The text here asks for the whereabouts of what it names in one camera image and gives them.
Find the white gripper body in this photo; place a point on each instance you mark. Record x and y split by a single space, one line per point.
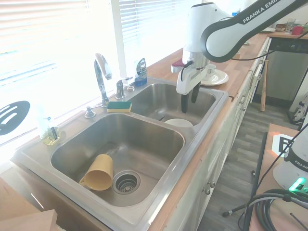
185 80

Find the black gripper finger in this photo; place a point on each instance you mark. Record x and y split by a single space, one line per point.
184 103
195 93

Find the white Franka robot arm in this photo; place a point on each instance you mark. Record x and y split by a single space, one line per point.
216 41

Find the chrome gooseneck faucet spout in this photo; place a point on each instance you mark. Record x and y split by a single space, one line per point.
99 72

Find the container with red lid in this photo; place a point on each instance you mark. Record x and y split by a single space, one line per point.
176 67

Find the white bowl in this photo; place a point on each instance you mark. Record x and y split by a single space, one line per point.
179 123

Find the white cup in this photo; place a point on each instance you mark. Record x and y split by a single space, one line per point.
211 70

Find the white dinner plate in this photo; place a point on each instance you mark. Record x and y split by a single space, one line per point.
219 78

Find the blue dish soap bottle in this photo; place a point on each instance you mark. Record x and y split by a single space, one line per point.
140 71

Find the stainless steel double sink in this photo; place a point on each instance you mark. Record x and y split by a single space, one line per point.
144 144

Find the white kitchen cabinets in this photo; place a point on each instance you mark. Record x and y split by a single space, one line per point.
216 156

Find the green and yellow sponge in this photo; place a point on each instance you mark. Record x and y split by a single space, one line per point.
119 106

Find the round metal cabinet knob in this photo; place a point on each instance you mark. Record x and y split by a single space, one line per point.
206 191
211 184

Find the stainless steel dishwasher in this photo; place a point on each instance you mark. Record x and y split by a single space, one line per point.
281 72

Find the chrome sink hole cap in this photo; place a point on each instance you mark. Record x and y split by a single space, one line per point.
89 112

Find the stacked white plates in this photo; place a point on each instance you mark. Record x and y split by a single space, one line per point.
267 29

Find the black tripod pole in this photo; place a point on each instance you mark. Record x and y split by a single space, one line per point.
258 168

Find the metal sink drain strainer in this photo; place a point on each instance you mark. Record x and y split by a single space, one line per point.
126 183

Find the black and white marker sheet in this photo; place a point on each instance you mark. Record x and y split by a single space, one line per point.
281 144

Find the brown small bowl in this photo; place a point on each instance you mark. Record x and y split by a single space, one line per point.
280 27

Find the yellow plastic cup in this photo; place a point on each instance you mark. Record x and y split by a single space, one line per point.
99 174

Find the clear drinking glass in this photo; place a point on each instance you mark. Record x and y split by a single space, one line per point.
290 25

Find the red mug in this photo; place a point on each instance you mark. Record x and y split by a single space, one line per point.
297 30

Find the white window blinds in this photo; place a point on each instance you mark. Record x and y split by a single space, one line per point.
60 31

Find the clear bottle in yellow holder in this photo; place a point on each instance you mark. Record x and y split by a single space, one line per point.
49 131

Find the black slotted spatula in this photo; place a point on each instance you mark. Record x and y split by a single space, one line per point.
14 115

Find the light wooden block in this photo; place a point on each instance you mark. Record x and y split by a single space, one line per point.
21 211

